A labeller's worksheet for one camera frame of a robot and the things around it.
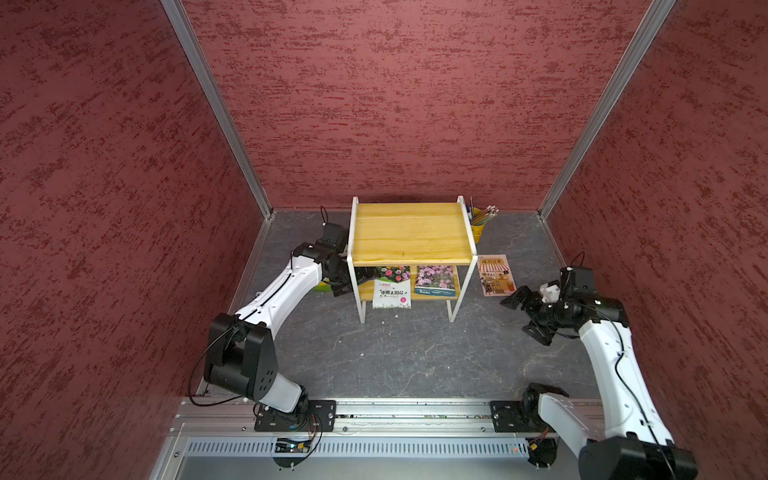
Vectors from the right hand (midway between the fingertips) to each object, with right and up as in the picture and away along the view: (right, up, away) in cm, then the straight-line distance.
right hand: (509, 318), depth 76 cm
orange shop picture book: (+6, +8, +27) cm, 29 cm away
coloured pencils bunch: (0, +29, +25) cm, 38 cm away
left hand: (-38, +7, +7) cm, 39 cm away
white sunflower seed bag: (-31, +7, +4) cm, 32 cm away
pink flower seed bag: (-18, +9, +6) cm, 21 cm away
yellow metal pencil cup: (0, +24, +28) cm, 37 cm away
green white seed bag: (-48, +8, -1) cm, 49 cm away
